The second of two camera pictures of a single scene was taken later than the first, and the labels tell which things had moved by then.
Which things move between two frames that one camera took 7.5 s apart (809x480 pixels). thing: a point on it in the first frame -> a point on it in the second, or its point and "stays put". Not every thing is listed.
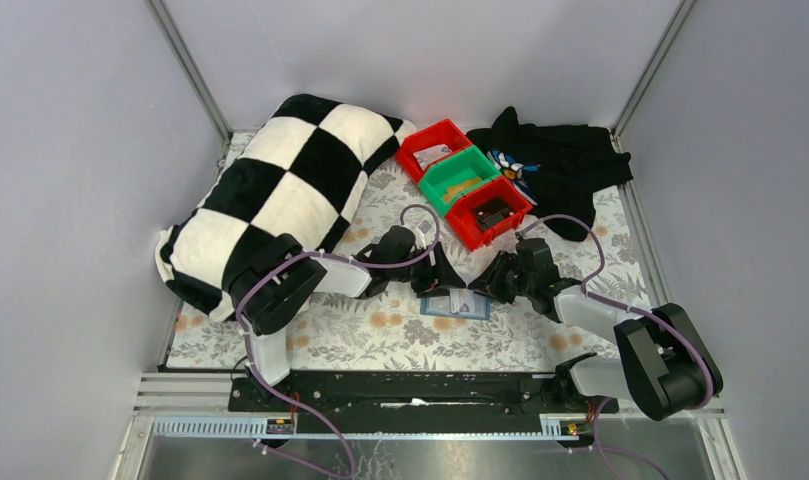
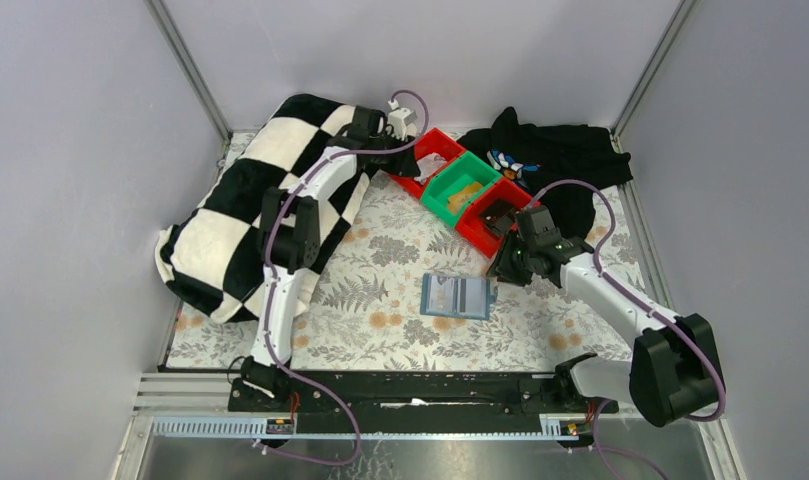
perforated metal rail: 552,428 stays put
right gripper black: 505,281 -> 516,229
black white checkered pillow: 298,174 stays put
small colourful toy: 511,168 stays put
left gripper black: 434,273 -> 391,153
